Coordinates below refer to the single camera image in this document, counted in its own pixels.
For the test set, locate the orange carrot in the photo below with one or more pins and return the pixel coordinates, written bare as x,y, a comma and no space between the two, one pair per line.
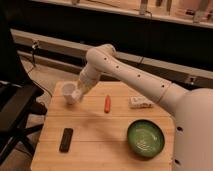
107,104

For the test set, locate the black office chair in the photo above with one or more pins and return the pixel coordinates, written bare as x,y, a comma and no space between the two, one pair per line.
13,117

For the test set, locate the green bowl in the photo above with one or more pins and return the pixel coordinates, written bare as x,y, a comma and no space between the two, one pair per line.
145,138

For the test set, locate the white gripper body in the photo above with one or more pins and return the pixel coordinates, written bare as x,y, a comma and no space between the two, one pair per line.
88,78

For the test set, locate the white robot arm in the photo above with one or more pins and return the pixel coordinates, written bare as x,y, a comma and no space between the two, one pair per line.
192,109

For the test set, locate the black rectangular remote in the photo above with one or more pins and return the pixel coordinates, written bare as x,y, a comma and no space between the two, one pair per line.
66,140

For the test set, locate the wooden table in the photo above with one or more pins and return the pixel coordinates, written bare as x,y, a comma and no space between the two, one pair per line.
99,139

